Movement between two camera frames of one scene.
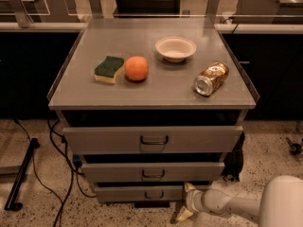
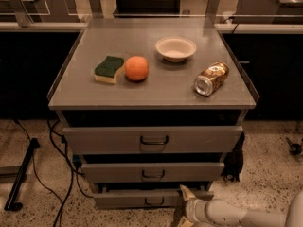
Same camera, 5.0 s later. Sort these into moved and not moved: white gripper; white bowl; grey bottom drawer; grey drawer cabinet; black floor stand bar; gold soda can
Moved: grey bottom drawer; white gripper
Not moved: white bowl; black floor stand bar; gold soda can; grey drawer cabinet
